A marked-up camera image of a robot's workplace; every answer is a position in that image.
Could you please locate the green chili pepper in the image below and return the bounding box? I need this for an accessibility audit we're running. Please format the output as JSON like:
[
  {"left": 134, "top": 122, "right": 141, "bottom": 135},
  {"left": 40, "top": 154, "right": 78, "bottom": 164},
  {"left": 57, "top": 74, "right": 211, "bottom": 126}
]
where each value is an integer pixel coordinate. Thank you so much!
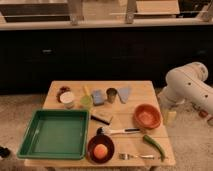
[{"left": 143, "top": 135, "right": 166, "bottom": 162}]

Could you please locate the blue sponge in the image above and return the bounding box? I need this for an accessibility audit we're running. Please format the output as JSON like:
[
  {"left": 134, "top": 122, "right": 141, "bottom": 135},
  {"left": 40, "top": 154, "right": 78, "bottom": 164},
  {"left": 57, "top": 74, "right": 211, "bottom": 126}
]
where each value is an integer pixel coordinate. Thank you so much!
[{"left": 92, "top": 90, "right": 105, "bottom": 106}]

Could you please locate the green plastic tray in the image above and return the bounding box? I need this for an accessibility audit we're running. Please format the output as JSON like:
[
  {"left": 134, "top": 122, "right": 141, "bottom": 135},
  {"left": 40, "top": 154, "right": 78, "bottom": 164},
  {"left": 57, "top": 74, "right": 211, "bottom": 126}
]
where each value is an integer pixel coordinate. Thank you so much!
[{"left": 17, "top": 109, "right": 89, "bottom": 160}]

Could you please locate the dark brown plate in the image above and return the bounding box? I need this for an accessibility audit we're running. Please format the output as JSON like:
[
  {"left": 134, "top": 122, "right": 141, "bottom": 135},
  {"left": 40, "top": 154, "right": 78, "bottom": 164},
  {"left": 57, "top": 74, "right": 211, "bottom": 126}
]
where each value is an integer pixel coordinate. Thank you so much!
[{"left": 87, "top": 135, "right": 115, "bottom": 164}]

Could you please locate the dark cabinet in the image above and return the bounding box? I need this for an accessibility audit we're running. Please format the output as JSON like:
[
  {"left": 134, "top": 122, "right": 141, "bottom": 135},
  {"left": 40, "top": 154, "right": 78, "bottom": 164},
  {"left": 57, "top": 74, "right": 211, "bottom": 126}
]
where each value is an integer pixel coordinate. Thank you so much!
[{"left": 0, "top": 26, "right": 213, "bottom": 94}]

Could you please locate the orange plastic bowl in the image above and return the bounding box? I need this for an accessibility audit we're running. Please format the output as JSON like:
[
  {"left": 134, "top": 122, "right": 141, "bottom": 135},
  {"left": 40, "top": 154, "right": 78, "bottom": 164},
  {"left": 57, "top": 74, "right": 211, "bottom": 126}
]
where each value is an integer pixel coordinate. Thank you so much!
[{"left": 133, "top": 104, "right": 161, "bottom": 129}]

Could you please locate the white cup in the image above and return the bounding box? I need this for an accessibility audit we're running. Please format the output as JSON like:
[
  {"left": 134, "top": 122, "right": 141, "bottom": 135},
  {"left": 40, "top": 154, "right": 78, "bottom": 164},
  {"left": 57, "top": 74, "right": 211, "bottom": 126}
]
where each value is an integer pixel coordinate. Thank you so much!
[{"left": 60, "top": 91, "right": 75, "bottom": 108}]

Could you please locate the silver fork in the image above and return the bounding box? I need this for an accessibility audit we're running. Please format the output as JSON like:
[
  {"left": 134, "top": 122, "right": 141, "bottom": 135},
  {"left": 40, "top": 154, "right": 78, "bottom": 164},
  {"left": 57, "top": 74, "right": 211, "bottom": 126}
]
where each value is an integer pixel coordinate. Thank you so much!
[{"left": 119, "top": 153, "right": 155, "bottom": 160}]

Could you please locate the wooden table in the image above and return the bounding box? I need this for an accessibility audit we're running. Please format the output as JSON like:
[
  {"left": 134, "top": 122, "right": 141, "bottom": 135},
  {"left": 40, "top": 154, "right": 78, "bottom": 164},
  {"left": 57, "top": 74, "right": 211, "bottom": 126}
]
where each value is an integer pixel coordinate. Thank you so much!
[{"left": 24, "top": 81, "right": 176, "bottom": 169}]

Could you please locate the green yellow brush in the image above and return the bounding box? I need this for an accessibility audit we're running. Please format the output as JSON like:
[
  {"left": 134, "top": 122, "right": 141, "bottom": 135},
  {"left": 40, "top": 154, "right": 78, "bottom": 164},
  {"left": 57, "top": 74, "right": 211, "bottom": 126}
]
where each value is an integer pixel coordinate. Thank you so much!
[{"left": 80, "top": 86, "right": 93, "bottom": 110}]

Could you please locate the dark red small object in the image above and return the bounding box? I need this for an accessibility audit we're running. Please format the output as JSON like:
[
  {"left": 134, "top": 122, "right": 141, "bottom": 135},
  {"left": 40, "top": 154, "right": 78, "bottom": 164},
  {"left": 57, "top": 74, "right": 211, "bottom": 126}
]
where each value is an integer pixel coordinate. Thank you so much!
[{"left": 56, "top": 86, "right": 71, "bottom": 103}]

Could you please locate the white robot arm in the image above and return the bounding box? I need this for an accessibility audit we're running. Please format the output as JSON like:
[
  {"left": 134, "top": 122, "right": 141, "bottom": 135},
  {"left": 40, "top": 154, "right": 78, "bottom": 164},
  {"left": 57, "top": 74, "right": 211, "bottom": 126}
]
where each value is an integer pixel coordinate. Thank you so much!
[{"left": 158, "top": 62, "right": 213, "bottom": 124}]

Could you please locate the orange fruit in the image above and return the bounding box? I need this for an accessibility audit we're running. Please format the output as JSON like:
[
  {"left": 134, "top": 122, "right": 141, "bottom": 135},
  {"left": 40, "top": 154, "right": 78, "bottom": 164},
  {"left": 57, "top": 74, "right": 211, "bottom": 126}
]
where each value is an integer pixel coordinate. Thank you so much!
[{"left": 93, "top": 144, "right": 108, "bottom": 159}]

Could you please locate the metal cup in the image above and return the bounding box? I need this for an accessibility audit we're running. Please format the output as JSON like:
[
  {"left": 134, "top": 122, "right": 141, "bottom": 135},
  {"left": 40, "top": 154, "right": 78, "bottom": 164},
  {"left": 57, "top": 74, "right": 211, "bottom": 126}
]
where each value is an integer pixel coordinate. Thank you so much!
[{"left": 106, "top": 88, "right": 117, "bottom": 103}]

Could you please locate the wooden black felt eraser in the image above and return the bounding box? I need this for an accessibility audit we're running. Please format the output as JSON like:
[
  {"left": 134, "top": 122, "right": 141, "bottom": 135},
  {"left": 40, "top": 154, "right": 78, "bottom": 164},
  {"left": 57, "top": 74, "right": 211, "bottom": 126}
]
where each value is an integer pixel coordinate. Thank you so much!
[{"left": 91, "top": 112, "right": 113, "bottom": 125}]

